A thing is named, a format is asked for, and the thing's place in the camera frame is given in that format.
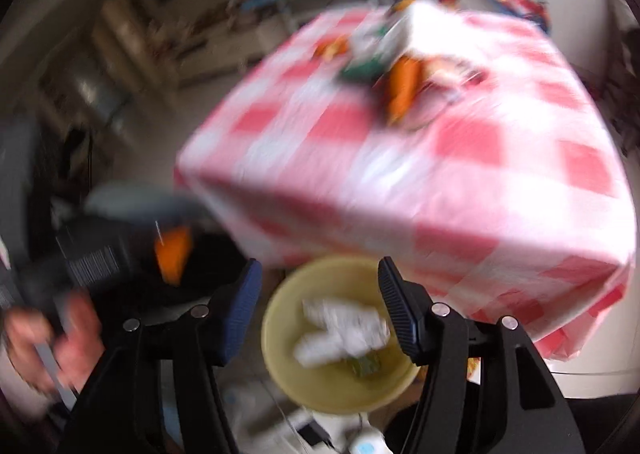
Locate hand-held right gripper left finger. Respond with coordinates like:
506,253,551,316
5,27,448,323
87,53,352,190
57,258,264,454

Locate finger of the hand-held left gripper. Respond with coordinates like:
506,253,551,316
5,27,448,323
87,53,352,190
142,224,246,307

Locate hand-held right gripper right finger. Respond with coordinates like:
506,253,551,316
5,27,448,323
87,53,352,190
377,257,586,454

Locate round yellow plastic bin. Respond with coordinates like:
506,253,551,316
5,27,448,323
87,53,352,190
261,257,422,416

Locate long bread roll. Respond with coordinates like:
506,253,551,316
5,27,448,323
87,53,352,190
385,57,426,125

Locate person's left hand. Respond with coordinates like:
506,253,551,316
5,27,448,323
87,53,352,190
2,293,107,396

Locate crumpled white tissue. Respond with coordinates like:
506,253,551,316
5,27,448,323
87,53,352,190
292,298,392,366

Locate small green wrapper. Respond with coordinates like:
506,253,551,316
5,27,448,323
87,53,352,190
349,355,382,378

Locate white plastic device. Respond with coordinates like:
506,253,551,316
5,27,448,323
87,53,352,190
347,426,389,454

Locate black power adapter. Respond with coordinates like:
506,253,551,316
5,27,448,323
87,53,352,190
297,421,334,450

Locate red white checked tablecloth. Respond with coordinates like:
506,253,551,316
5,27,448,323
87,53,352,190
174,0,637,375

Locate cream low cabinet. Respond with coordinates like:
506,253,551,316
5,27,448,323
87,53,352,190
97,0,256,88

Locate green packet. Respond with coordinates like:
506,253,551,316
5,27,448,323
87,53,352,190
340,57,387,84

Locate white carton box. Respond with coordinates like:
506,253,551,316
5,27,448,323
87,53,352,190
350,4,426,60

